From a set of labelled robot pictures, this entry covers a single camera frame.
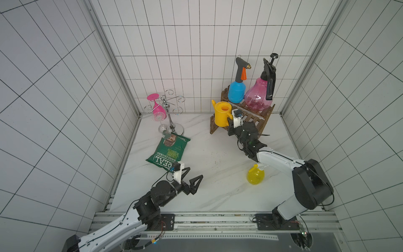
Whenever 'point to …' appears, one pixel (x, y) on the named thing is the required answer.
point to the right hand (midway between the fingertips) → (223, 117)
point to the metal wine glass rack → (178, 128)
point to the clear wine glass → (163, 128)
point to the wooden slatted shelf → (259, 118)
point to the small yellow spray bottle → (255, 176)
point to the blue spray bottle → (236, 90)
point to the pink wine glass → (159, 111)
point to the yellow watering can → (222, 113)
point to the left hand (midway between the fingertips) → (193, 174)
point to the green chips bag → (169, 152)
